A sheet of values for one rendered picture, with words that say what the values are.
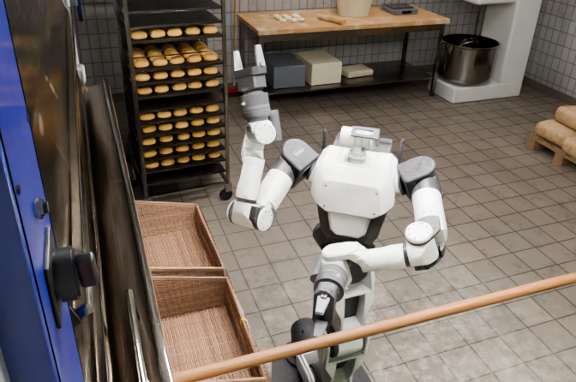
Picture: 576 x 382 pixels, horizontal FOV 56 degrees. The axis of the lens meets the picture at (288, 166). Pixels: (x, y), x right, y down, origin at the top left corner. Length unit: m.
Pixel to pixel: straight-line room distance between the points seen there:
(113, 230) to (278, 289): 2.03
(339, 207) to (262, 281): 1.72
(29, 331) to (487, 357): 2.91
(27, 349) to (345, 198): 1.41
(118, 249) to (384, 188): 0.83
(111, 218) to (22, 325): 1.08
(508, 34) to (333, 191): 5.11
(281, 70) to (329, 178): 4.08
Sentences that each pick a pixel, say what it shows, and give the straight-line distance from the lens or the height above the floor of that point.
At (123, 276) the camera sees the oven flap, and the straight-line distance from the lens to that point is 1.30.
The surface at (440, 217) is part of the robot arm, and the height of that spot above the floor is 1.34.
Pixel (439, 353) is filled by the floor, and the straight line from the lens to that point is 3.15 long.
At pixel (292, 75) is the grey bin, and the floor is 0.36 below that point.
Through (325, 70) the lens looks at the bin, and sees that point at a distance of 5.95.
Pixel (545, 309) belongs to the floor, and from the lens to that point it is 3.64.
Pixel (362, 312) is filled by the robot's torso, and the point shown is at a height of 0.77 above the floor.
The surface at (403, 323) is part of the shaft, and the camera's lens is 1.48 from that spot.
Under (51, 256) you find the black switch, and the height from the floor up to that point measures 1.92.
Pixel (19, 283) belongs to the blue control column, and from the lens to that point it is 0.41.
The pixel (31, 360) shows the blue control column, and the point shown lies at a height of 1.89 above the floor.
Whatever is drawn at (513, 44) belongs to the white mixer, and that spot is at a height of 0.64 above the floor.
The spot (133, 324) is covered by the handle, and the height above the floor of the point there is 1.46.
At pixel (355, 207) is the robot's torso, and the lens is 1.77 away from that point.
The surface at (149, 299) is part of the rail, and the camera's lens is 1.18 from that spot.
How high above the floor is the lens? 2.20
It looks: 28 degrees down
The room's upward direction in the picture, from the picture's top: 2 degrees clockwise
